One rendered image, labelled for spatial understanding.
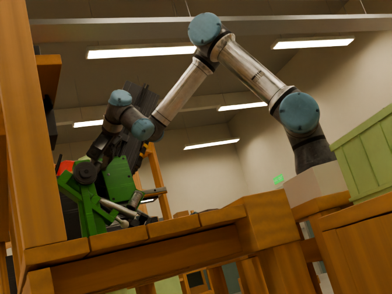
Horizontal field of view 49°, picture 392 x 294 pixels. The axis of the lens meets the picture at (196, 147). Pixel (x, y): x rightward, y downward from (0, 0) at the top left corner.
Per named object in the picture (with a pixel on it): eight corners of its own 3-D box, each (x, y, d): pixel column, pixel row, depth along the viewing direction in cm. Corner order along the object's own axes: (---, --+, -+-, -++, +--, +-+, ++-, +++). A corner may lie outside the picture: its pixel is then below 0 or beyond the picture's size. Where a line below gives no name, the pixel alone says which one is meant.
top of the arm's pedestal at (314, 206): (345, 210, 158) (341, 200, 159) (406, 189, 129) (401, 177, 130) (270, 230, 147) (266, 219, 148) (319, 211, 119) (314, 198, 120)
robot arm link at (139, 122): (162, 129, 153) (142, 111, 157) (151, 122, 143) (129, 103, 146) (148, 146, 154) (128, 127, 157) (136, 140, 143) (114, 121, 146)
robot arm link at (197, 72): (217, 34, 165) (139, 132, 168) (210, 22, 155) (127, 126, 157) (240, 50, 162) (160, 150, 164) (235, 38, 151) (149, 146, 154)
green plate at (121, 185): (135, 207, 174) (122, 165, 185) (139, 197, 168) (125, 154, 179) (108, 213, 169) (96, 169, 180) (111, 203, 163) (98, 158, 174)
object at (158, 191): (157, 201, 202) (155, 195, 203) (167, 192, 188) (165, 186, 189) (73, 217, 185) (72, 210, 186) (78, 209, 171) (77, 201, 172)
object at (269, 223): (150, 283, 246) (144, 257, 250) (301, 239, 117) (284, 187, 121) (126, 289, 240) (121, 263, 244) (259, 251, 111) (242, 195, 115)
